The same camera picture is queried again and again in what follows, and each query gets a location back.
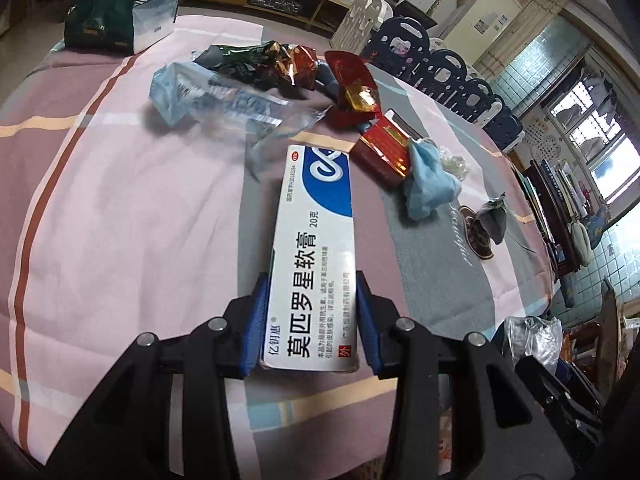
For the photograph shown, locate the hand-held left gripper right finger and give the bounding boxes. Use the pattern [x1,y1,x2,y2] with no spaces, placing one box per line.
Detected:
[356,269,576,480]

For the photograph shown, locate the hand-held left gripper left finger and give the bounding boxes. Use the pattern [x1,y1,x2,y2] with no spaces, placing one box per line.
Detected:
[46,270,274,480]

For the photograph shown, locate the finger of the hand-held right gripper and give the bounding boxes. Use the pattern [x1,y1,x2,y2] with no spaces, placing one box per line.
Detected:
[515,354,604,413]
[530,396,607,459]

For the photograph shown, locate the translucent plastic bag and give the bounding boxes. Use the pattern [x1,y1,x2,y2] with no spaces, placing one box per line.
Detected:
[502,315,564,377]

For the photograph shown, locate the white blue ointment box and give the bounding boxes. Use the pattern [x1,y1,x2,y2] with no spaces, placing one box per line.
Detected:
[259,144,362,374]

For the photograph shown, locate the light blue cloth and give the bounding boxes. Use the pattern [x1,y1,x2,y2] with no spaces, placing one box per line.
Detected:
[403,139,462,221]

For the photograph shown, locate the red yellow snack packet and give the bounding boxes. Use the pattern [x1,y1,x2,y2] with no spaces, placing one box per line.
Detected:
[324,49,382,131]

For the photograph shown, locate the grey green cushion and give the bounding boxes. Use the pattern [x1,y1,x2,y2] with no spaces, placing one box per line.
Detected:
[569,219,594,267]

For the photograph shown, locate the dark wooden side table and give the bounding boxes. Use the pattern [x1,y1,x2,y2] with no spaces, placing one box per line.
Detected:
[509,164,587,282]

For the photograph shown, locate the blue printed bag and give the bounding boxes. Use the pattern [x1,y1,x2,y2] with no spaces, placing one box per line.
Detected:
[587,204,614,249]

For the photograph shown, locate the grey crumpled wrapper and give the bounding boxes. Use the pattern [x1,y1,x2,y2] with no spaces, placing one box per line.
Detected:
[476,194,509,247]

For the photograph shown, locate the red flat box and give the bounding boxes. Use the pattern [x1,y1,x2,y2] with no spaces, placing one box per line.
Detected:
[349,109,427,189]

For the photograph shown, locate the plaid tablecloth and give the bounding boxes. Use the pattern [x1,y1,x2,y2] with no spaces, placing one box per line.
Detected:
[0,4,557,480]

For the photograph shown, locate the small clear plastic wrap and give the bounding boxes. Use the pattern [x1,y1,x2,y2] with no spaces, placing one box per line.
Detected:
[439,147,469,182]

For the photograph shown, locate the stack of books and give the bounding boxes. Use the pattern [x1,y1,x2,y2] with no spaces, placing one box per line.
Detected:
[529,157,597,227]

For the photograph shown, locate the clear bluish plastic packaging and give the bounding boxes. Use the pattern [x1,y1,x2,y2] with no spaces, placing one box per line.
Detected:
[151,61,332,162]

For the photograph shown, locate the window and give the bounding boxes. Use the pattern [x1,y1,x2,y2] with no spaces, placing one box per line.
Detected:
[547,77,640,212]

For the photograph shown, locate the red brown foil wrapper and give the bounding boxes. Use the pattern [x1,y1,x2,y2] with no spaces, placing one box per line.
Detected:
[272,44,319,92]

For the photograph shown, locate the row of navy plastic chairs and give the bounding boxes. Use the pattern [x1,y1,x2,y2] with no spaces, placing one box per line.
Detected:
[364,15,527,154]

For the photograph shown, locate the dark green snack wrapper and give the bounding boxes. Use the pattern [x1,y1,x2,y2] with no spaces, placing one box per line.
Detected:
[194,42,284,89]

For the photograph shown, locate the white plastic chair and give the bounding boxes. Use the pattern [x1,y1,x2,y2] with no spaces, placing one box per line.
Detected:
[329,0,397,54]

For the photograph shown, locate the black audio amplifier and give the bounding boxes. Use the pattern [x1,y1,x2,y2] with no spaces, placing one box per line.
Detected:
[247,0,297,14]

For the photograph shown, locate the white standing air conditioner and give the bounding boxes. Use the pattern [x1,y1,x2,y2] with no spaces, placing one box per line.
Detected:
[439,0,524,57]

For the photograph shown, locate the green tissue pack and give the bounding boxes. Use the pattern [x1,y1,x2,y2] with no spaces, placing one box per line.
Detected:
[64,0,181,54]

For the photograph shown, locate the wall chart posters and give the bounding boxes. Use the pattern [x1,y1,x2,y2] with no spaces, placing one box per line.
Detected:
[522,114,567,162]

